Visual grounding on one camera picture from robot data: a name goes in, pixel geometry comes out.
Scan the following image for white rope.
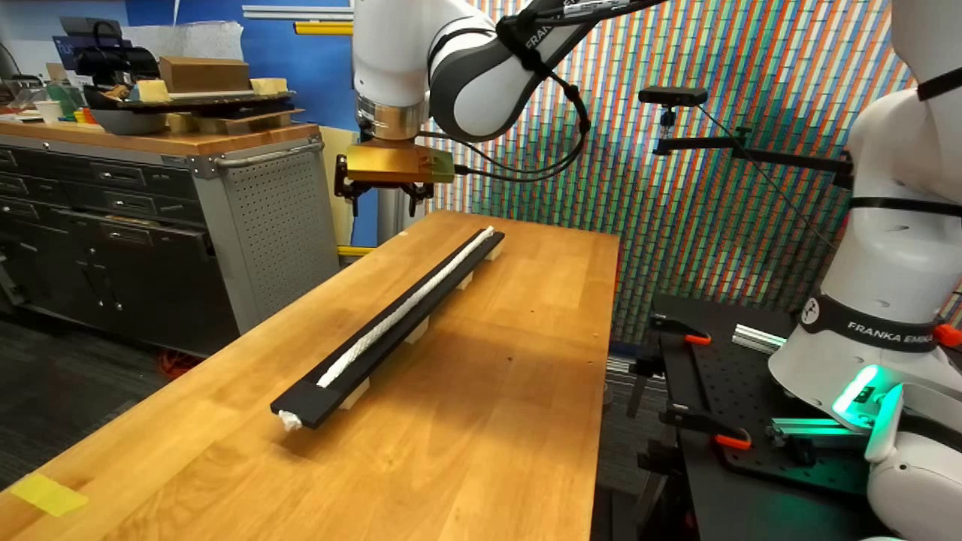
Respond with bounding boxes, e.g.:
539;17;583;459
315;226;500;391

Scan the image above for black grooved rail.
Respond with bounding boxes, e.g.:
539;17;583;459
270;226;504;429

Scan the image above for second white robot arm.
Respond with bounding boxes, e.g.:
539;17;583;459
769;0;962;541

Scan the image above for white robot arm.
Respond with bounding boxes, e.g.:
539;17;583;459
352;0;661;141

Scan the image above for black optical breadboard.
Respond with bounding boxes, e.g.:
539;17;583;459
650;290;904;541

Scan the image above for grey metal tool cabinet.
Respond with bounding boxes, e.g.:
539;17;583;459
0;124;340;353

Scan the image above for wooden blocks on cabinet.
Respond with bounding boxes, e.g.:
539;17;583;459
78;53;296;134

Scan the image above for yellow tape patch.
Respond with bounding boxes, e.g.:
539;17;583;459
10;474;84;516

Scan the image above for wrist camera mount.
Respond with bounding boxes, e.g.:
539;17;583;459
334;141;458;201

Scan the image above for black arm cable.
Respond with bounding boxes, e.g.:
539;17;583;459
418;70;594;187

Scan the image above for black camera on stand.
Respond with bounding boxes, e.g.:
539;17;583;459
636;87;708;157

